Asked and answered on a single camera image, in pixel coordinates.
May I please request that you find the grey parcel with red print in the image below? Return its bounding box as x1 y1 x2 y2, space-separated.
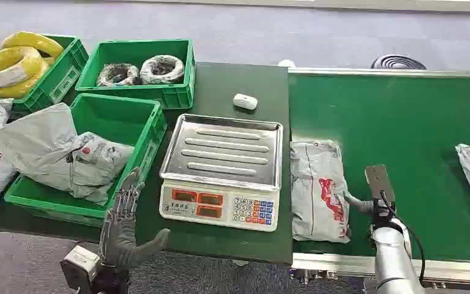
289 139 352 244

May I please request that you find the black round ribbed object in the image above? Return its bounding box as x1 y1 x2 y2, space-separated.
370 54 428 70

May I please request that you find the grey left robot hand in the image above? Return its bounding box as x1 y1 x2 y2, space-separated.
99 167 171 271

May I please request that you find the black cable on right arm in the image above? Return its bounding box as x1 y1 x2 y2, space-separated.
379 189 427 285

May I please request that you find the crumpled grey printed parcel bag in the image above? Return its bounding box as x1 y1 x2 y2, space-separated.
67 131 136 206

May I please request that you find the green plastic crate with parcels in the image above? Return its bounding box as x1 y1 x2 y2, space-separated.
4 92 168 228

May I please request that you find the yellow wire coil with label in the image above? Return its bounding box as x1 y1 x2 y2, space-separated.
0 45 46 89

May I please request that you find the large plain grey parcel bag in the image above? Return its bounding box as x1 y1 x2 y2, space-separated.
0 102 78 192

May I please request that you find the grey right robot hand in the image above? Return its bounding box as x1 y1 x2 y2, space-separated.
343 164 398 227

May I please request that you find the small white oval device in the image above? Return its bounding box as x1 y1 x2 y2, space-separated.
232 93 259 111

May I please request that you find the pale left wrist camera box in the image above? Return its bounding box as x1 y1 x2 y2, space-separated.
59 245 101 294

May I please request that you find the green plastic crate with yellow coils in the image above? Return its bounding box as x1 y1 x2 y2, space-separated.
0 34 90 115

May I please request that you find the green conveyor belt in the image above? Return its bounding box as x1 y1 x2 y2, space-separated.
288 67 470 285

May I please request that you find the green plastic crate with grey coils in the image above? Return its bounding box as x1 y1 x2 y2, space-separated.
75 38 197 111

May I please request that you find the electronic scale with steel tray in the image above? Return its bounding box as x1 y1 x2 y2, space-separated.
159 113 284 233

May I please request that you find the grey wrapped wire coil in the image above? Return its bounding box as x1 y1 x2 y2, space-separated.
95 62 141 88
139 54 186 86

